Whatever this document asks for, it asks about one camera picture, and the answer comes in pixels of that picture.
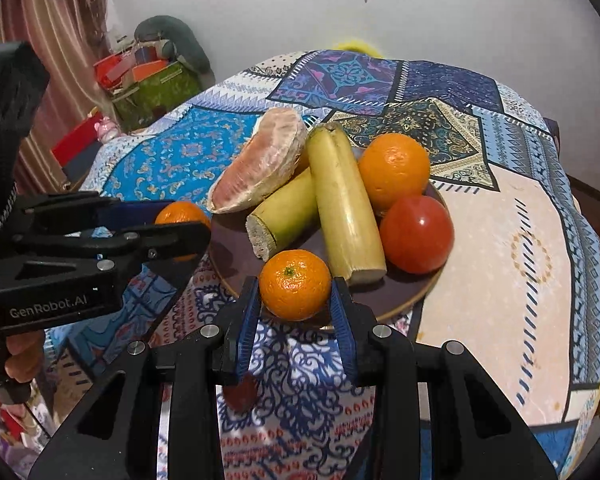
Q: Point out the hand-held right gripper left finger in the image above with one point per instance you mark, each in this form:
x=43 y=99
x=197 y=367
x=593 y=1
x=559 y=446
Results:
x=244 y=325

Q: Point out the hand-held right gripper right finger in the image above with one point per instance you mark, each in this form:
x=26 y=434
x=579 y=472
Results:
x=344 y=327

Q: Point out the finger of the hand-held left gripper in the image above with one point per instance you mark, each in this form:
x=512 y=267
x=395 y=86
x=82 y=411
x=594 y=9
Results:
x=170 y=242
x=125 y=212

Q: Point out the small tangerine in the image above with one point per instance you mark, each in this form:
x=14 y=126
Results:
x=180 y=212
x=295 y=285

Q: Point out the dark round plate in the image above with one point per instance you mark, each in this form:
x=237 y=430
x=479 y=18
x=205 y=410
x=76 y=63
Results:
x=235 y=260

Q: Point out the red tomato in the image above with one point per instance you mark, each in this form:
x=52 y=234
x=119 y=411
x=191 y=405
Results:
x=415 y=235

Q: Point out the short sugarcane piece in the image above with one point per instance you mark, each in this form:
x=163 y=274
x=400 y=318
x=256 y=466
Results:
x=285 y=210

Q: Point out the peeled pomelo segment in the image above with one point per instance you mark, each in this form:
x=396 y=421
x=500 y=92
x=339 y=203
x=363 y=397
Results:
x=265 y=160

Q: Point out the long sugarcane piece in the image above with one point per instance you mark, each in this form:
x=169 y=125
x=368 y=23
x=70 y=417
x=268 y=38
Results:
x=340 y=200

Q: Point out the large orange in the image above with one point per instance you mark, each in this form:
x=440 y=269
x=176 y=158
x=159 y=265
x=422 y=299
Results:
x=394 y=170

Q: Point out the person's left hand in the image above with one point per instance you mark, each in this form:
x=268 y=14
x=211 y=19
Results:
x=27 y=357

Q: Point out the red date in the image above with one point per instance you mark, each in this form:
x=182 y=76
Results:
x=240 y=397

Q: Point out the pink bunny toy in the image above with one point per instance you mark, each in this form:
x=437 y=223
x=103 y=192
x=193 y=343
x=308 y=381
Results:
x=106 y=129

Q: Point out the red box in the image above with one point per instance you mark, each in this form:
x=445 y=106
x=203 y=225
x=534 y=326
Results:
x=75 y=142

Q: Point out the green patterned box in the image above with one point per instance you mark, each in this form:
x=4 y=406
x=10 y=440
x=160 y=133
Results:
x=155 y=100

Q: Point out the red gift bags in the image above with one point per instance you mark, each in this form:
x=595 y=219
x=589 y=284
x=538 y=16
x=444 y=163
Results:
x=111 y=70

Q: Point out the orange flat box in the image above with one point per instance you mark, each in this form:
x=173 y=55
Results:
x=150 y=69

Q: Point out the patchwork printed blanket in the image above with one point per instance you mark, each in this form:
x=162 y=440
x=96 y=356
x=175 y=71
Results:
x=480 y=260

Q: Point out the grey plush pillow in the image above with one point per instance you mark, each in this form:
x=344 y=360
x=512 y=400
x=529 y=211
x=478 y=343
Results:
x=180 y=40

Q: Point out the striped curtain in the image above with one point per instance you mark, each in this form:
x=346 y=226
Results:
x=55 y=35

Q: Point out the yellow curved cushion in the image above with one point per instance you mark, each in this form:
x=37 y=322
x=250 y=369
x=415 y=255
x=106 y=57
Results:
x=357 y=47

